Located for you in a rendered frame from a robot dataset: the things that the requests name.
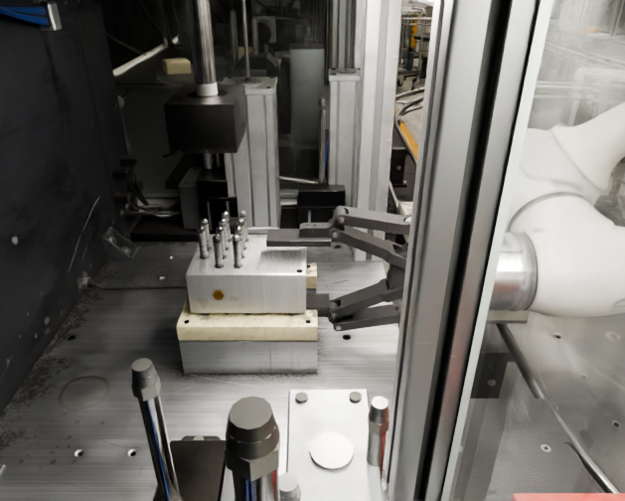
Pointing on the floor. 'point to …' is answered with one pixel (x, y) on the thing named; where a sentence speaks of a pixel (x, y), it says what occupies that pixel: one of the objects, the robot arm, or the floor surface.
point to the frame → (361, 413)
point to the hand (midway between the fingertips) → (291, 271)
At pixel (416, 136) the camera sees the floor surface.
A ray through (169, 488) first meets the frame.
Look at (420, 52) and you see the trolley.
